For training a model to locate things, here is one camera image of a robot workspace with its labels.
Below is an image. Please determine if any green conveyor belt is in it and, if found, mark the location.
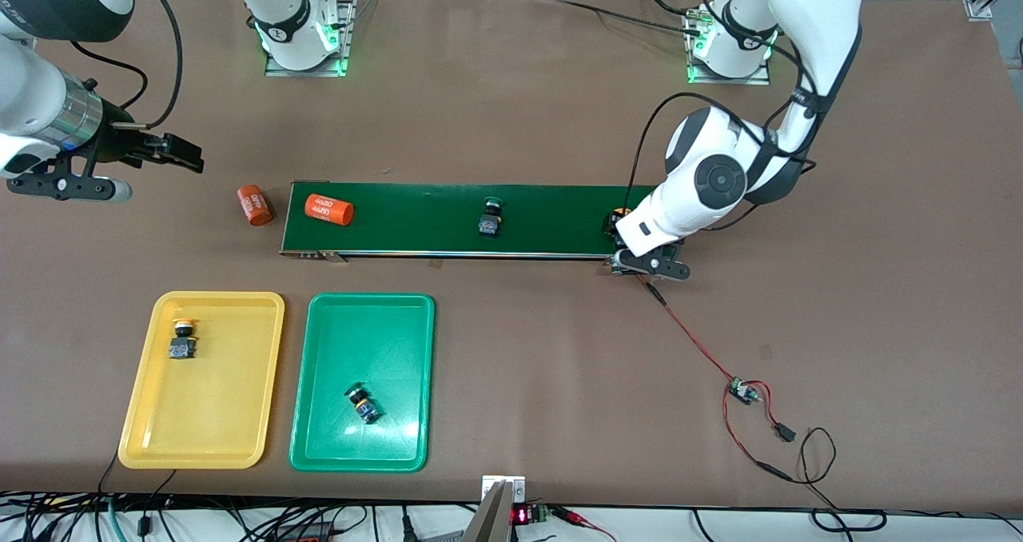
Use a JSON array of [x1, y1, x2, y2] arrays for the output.
[[280, 181, 679, 277]]

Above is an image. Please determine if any yellow plastic tray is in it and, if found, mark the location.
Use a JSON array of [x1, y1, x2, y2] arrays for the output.
[[118, 290, 286, 470]]

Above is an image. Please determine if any green plastic tray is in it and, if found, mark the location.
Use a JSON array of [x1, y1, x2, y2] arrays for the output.
[[289, 293, 436, 473]]

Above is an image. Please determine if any red clip lead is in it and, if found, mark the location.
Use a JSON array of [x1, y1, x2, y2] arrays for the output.
[[551, 506, 618, 542]]

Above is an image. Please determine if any red and black wire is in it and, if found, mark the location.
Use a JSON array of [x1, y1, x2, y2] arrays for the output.
[[637, 274, 782, 480]]

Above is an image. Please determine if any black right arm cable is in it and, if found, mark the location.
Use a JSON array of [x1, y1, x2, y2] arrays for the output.
[[128, 0, 185, 131]]

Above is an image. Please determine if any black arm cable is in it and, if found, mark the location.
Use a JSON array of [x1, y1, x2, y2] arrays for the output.
[[128, 0, 185, 131], [627, 0, 818, 233]]

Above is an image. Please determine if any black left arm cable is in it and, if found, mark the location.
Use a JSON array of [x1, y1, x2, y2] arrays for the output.
[[627, 0, 818, 233]]

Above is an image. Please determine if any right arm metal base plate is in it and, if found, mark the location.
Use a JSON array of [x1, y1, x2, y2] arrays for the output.
[[264, 0, 356, 78]]

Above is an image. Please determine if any black base power cable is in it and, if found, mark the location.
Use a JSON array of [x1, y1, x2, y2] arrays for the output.
[[555, 0, 704, 38]]

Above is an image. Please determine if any thin black looped cable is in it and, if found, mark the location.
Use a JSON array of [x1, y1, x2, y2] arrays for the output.
[[755, 428, 888, 533]]

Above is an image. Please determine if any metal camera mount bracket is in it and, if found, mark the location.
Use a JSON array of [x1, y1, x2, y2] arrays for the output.
[[461, 475, 528, 542]]

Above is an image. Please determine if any black cable tangle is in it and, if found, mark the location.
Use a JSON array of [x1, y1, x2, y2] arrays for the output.
[[0, 450, 480, 542]]

